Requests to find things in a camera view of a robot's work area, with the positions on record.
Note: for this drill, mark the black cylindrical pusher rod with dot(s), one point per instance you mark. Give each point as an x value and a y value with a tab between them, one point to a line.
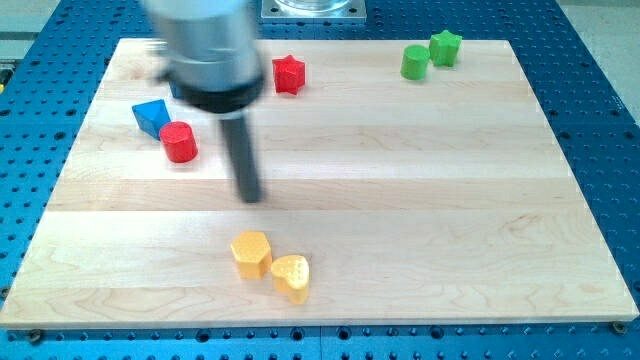
238	143

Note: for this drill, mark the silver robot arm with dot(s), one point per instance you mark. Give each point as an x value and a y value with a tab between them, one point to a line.
213	61

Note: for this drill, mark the blue block behind arm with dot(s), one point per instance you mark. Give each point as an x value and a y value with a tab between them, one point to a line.
176	90

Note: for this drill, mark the red cylinder block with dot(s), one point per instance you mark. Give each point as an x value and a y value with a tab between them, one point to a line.
178	142

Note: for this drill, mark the red star block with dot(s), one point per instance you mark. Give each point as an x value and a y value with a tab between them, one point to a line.
289	74

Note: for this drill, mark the blue triangular block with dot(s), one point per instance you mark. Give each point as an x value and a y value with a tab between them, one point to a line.
151	117

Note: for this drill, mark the yellow hexagon block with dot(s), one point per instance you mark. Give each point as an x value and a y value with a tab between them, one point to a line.
252	253

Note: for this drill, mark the yellow heart block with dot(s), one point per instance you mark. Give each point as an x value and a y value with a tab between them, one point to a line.
291	276

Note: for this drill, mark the wooden board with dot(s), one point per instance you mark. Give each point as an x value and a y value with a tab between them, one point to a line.
436	202

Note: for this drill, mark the green cylinder block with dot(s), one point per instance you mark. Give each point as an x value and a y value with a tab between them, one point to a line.
414	62

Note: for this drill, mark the blue perforated metal table plate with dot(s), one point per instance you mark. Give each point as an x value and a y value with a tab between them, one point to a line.
52	89

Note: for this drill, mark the green star block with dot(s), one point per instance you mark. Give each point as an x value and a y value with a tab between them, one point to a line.
444	47

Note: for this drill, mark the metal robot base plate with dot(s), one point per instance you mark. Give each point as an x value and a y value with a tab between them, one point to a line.
293	11

